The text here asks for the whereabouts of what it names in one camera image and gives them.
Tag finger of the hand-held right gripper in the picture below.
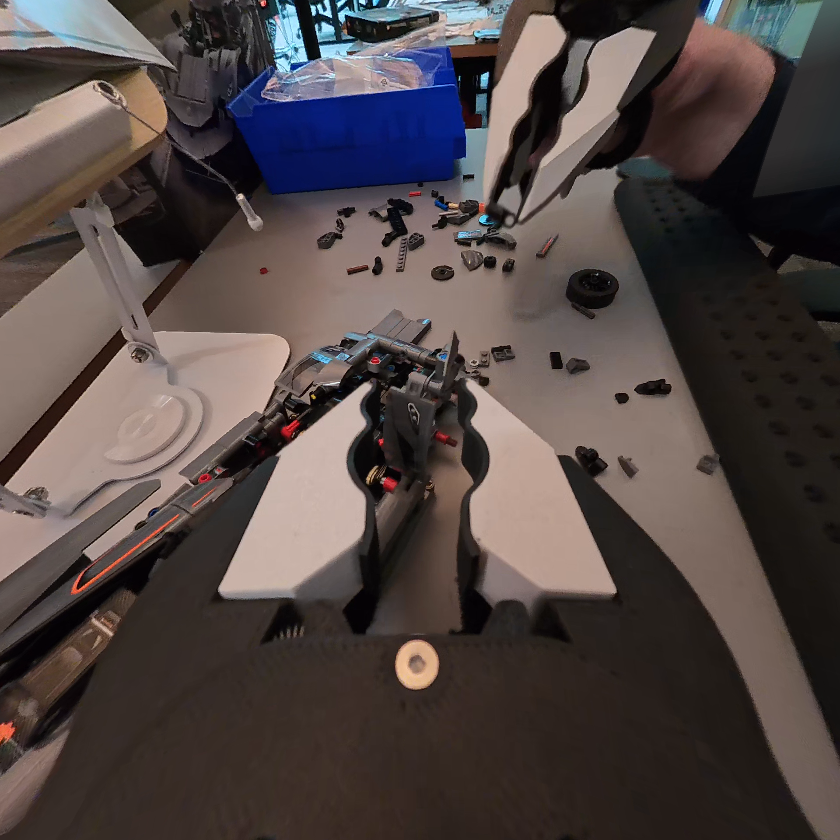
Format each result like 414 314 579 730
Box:
481 13 570 204
514 25 662 225

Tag blue plastic bin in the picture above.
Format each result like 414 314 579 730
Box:
227 46 467 196

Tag scattered dark lego pieces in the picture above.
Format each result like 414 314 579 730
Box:
315 172 562 280

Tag person's right forearm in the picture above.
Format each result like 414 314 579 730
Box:
709 49 802 224

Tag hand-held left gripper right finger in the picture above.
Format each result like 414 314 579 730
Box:
459 381 619 634

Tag black vertical pole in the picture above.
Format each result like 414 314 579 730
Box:
292 0 322 63

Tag black lego wheel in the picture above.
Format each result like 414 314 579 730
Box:
566 268 620 311

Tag clear plastic bags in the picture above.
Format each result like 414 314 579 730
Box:
262 29 455 104

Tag pile of small lego pieces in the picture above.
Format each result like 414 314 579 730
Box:
467 344 517 386

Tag grey lego car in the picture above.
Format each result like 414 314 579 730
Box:
0 308 483 775

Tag instruction booklet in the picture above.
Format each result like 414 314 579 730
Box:
0 0 178 126

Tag dark printed set box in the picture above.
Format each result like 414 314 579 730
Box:
151 0 277 263

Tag flat black box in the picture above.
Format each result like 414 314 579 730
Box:
344 5 442 42

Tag wire page holder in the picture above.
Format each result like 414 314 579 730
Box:
92 82 265 232

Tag white book stand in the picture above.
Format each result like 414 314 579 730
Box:
0 66 291 519

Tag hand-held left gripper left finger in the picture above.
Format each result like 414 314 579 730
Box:
218 382 380 634

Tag person's right hand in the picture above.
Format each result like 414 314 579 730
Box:
648 18 780 181

